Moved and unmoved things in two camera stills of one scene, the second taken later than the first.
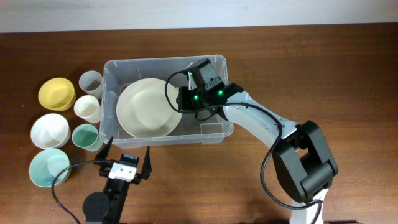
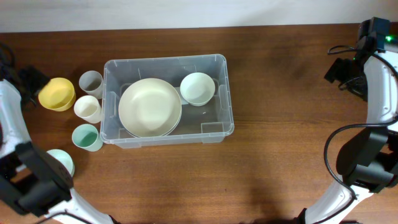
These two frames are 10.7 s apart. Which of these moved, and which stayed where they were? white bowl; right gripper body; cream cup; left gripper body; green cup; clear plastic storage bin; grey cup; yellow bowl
Moved: right gripper body; left gripper body; white bowl
Stayed: yellow bowl; cream cup; green cup; clear plastic storage bin; grey cup
